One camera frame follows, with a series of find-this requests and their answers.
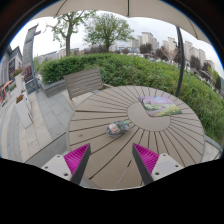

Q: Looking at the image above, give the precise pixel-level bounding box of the thin sparse tree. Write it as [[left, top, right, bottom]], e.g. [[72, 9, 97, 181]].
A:
[[46, 9, 96, 57]]

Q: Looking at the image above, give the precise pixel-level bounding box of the grey slatted chair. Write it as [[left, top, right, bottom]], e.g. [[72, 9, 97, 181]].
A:
[[63, 68, 114, 111]]

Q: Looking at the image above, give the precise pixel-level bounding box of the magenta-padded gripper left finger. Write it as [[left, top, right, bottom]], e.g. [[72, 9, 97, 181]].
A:
[[41, 143, 92, 186]]

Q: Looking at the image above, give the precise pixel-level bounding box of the beige patio umbrella canopy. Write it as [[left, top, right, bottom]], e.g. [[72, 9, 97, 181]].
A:
[[31, 0, 212, 44]]

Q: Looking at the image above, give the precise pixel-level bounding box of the dark curved umbrella pole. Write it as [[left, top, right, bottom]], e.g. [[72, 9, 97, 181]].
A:
[[174, 25, 186, 98]]

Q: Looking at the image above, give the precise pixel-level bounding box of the floral print mouse pad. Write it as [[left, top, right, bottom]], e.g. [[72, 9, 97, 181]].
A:
[[138, 95, 183, 118]]

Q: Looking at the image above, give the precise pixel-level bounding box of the white planter box with flowers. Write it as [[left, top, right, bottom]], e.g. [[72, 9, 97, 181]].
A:
[[13, 89, 34, 129]]

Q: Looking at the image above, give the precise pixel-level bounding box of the green hedge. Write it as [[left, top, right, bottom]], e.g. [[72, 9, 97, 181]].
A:
[[38, 52, 224, 144]]

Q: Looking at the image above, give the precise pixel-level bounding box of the round leafy tree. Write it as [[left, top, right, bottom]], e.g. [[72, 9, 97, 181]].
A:
[[83, 12, 135, 53]]

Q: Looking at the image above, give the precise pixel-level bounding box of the group of apartment buildings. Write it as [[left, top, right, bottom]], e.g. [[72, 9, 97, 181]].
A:
[[131, 31, 218, 71]]

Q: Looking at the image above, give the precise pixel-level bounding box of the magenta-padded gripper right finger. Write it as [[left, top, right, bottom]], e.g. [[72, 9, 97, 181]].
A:
[[131, 143, 184, 186]]

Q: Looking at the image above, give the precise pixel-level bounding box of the tall dark sign pillar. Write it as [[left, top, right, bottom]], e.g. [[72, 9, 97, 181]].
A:
[[21, 23, 42, 94]]

